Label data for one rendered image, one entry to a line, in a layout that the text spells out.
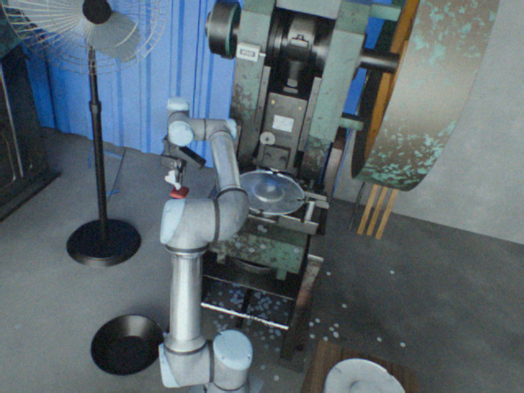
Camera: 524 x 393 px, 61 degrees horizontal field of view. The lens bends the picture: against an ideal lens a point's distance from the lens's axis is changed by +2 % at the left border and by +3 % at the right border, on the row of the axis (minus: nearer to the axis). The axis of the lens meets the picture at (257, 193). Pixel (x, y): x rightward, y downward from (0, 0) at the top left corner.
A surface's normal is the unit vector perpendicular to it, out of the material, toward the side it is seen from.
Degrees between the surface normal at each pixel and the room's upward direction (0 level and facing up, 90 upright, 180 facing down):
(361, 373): 0
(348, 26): 45
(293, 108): 90
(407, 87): 83
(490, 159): 90
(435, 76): 76
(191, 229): 66
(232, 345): 7
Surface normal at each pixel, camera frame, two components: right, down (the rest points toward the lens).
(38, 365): 0.14, -0.81
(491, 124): -0.21, 0.54
